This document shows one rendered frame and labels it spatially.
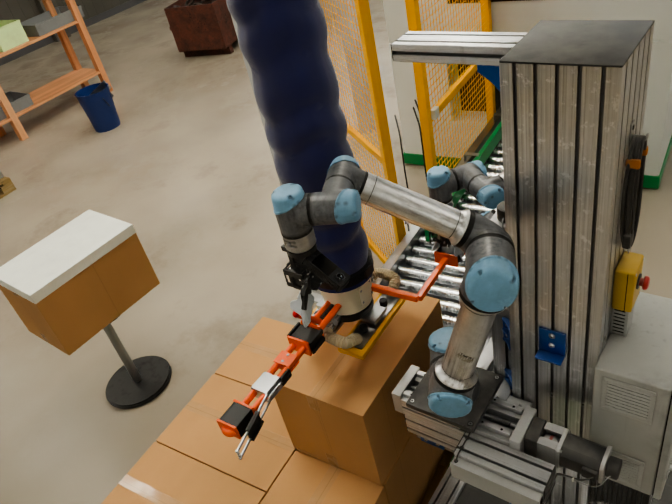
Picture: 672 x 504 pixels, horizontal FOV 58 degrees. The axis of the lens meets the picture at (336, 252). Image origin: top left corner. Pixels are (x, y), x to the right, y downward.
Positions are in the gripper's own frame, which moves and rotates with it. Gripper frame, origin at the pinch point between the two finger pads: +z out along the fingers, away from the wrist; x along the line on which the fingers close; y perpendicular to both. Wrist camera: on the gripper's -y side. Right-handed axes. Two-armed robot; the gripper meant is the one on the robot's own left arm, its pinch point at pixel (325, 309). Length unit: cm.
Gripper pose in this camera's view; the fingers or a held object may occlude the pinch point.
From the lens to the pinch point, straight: 155.3
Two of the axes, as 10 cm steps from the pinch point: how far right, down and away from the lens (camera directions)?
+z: 2.0, 7.9, 5.8
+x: -5.6, 5.8, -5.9
